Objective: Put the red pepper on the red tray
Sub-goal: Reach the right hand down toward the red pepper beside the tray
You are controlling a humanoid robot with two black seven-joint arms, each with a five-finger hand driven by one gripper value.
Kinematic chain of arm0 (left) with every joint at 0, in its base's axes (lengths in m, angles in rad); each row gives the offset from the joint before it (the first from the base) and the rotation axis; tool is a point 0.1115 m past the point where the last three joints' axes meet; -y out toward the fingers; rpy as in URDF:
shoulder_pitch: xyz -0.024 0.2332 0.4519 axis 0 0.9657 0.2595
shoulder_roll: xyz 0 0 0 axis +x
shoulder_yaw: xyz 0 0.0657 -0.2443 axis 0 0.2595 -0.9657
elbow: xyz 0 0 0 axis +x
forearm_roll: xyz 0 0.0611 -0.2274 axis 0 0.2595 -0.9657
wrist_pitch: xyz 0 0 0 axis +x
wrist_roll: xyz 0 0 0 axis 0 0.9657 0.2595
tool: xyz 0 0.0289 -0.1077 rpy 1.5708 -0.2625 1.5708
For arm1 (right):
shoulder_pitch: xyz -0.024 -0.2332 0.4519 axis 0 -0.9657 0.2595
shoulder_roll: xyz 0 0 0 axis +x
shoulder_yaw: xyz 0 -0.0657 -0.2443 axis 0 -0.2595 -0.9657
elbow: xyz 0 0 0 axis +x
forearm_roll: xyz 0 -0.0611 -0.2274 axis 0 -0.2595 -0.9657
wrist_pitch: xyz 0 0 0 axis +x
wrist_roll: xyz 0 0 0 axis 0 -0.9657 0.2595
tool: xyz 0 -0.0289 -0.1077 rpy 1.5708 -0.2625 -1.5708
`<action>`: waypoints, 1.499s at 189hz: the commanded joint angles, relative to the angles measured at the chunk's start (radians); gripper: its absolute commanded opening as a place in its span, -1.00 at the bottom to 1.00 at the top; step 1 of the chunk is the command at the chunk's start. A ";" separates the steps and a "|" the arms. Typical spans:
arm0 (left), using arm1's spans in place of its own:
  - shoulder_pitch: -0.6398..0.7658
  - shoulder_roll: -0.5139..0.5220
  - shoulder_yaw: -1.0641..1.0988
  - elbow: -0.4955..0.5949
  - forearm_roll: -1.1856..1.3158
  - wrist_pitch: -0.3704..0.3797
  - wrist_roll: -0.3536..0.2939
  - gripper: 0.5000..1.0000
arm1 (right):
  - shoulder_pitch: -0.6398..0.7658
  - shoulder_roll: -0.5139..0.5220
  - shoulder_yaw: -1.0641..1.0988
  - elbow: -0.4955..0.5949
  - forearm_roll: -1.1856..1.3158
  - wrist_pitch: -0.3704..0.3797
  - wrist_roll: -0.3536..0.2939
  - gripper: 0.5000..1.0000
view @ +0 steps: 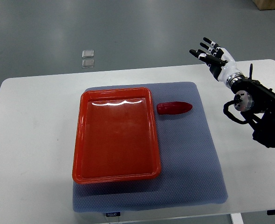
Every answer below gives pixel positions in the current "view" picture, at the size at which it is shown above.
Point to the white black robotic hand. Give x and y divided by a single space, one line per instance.
221 64

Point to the red pepper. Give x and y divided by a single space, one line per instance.
173 108

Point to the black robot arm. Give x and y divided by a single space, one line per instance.
253 104

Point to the red plastic tray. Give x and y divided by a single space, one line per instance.
116 138

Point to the cardboard box corner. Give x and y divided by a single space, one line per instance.
265 4

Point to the blue-grey mesh mat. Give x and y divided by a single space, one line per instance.
190 169

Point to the upper clear floor plate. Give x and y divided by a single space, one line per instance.
88 53

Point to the white table leg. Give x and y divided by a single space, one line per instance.
236 218

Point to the black mat label tag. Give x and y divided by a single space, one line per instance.
113 214

